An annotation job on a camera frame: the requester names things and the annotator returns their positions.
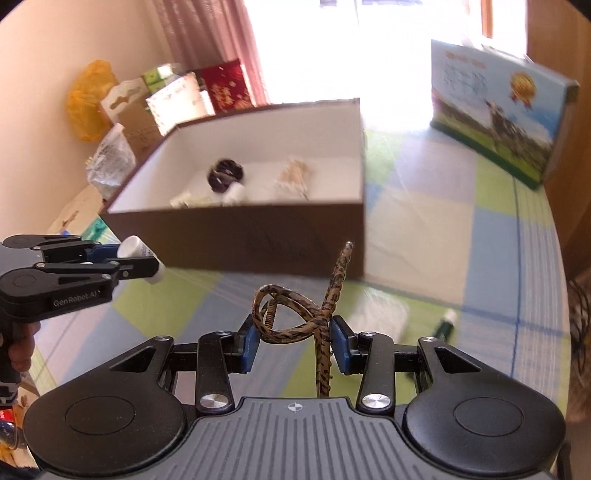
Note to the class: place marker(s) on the teal patterned packet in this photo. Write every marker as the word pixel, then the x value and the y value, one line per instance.
pixel 104 230

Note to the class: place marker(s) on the clear box of white swabs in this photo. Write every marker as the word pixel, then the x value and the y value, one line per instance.
pixel 383 318

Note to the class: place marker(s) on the brown cardboard box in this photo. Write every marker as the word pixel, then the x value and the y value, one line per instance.
pixel 231 240

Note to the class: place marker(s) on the white tube blue print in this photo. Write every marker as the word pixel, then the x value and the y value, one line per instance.
pixel 136 247

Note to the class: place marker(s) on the leopard print hair band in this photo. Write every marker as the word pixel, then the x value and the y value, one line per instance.
pixel 337 272

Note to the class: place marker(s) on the green box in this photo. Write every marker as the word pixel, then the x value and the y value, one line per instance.
pixel 159 76

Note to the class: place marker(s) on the pink curtain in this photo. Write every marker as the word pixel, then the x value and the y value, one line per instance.
pixel 207 32

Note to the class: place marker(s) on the kraft cardboard gift box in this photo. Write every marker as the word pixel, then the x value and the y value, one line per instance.
pixel 131 124

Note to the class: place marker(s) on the person's left hand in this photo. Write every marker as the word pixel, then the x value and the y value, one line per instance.
pixel 23 350

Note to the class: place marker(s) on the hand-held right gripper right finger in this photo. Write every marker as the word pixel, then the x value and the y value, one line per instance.
pixel 339 346

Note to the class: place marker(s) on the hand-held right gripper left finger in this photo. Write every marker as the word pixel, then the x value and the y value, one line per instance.
pixel 249 346

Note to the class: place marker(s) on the cream hair claw clip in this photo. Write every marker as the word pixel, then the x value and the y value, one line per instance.
pixel 184 201

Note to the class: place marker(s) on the milk carton box cow print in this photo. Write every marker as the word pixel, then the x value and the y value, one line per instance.
pixel 489 101

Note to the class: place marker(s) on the clear plastic bag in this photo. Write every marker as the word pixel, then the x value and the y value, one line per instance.
pixel 111 159

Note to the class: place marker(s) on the red gift box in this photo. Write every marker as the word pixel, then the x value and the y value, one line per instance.
pixel 226 87

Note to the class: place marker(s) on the wooden door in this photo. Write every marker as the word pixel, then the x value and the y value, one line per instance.
pixel 575 161

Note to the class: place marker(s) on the checked tablecloth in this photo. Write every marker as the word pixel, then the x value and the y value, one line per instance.
pixel 461 240

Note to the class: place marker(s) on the white gift box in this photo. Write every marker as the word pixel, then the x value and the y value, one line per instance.
pixel 178 106

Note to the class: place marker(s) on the dark green tube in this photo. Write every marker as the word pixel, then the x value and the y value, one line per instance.
pixel 445 327

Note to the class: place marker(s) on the bag of wooden cotton swabs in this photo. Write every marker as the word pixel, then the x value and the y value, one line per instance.
pixel 293 177

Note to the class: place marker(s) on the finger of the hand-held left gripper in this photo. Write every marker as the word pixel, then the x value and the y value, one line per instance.
pixel 104 251
pixel 134 268

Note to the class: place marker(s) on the yellow plastic bag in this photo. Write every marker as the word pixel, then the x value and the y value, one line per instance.
pixel 87 106

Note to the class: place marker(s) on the dark brown hair scrunchie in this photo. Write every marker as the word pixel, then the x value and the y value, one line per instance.
pixel 225 173

